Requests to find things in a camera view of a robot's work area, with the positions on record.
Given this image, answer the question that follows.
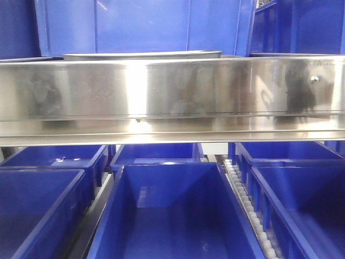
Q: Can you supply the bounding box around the blue bin lower right rear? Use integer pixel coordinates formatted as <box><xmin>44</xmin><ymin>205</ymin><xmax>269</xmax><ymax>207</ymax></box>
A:
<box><xmin>228</xmin><ymin>141</ymin><xmax>344</xmax><ymax>183</ymax></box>

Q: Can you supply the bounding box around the blue bin lower left rear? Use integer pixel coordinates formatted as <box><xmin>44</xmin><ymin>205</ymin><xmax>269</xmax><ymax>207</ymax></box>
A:
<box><xmin>1</xmin><ymin>145</ymin><xmax>108</xmax><ymax>206</ymax></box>

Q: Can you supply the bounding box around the grey metal rail left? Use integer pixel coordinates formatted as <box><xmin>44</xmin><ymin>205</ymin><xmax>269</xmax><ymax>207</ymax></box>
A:
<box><xmin>61</xmin><ymin>173</ymin><xmax>114</xmax><ymax>258</ymax></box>

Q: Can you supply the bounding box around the screw on steel panel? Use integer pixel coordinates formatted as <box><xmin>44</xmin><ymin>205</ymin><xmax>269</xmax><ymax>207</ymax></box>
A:
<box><xmin>310</xmin><ymin>76</ymin><xmax>320</xmax><ymax>84</ymax></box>

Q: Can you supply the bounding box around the large blue bin upper centre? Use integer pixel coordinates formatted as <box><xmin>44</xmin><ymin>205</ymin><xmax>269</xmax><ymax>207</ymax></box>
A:
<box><xmin>35</xmin><ymin>1</ymin><xmax>257</xmax><ymax>57</ymax></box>

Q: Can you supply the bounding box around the blue bin upper right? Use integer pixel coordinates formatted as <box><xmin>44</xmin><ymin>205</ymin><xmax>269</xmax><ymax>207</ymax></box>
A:
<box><xmin>250</xmin><ymin>1</ymin><xmax>344</xmax><ymax>54</ymax></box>

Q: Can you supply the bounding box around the blue bin lower left front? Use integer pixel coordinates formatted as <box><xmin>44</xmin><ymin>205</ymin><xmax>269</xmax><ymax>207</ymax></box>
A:
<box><xmin>1</xmin><ymin>169</ymin><xmax>86</xmax><ymax>258</ymax></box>

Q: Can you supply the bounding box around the blue bin lower centre rear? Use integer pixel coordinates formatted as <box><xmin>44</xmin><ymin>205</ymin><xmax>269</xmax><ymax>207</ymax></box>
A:
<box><xmin>109</xmin><ymin>142</ymin><xmax>205</xmax><ymax>173</ymax></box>

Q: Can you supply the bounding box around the blue bin lower centre front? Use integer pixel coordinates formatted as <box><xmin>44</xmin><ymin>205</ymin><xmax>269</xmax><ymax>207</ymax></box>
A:
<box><xmin>88</xmin><ymin>163</ymin><xmax>264</xmax><ymax>258</ymax></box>

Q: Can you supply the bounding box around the stainless steel shelf front panel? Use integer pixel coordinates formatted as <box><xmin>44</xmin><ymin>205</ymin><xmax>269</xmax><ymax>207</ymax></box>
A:
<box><xmin>1</xmin><ymin>55</ymin><xmax>344</xmax><ymax>147</ymax></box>

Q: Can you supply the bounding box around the blue bin upper left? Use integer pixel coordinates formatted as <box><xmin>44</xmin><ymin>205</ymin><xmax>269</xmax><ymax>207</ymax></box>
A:
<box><xmin>0</xmin><ymin>0</ymin><xmax>64</xmax><ymax>63</ymax></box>

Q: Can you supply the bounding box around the blue bin lower right front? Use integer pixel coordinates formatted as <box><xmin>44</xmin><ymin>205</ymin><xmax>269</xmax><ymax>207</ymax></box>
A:
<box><xmin>250</xmin><ymin>166</ymin><xmax>344</xmax><ymax>258</ymax></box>

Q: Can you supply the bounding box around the white roller conveyor track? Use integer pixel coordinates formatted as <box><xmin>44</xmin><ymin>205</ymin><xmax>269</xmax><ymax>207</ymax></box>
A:
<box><xmin>223</xmin><ymin>159</ymin><xmax>278</xmax><ymax>258</ymax></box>

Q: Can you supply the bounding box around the silver metal tray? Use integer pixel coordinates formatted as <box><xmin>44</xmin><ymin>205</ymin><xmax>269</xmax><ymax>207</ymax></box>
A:
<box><xmin>63</xmin><ymin>50</ymin><xmax>223</xmax><ymax>61</ymax></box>

